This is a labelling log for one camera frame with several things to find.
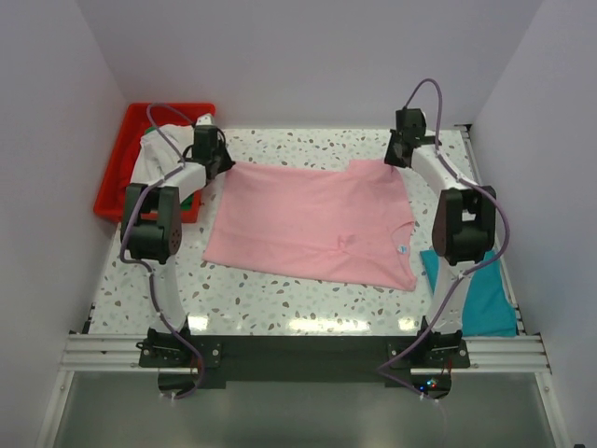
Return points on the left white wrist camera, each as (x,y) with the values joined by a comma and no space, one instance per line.
(207,119)

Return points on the green t shirt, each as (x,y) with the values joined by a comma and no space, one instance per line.
(191,202)

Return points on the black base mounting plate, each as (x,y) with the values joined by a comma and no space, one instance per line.
(214,361)

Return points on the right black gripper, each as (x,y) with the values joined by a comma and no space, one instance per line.
(389,157)

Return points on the white t shirt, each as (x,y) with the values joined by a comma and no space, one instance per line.
(157,158)

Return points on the red plastic bin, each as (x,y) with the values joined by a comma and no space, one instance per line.
(117,174)

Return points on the aluminium frame rail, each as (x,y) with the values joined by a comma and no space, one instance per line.
(117,352)

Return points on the pink t shirt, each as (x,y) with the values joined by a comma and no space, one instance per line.
(351,226)

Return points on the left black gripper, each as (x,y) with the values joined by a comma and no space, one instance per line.
(228,162)

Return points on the teal folded t shirt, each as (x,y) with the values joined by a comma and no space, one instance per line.
(476,304)

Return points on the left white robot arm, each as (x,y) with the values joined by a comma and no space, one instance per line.
(151,235)

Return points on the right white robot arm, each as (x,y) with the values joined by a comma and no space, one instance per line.
(463,232)

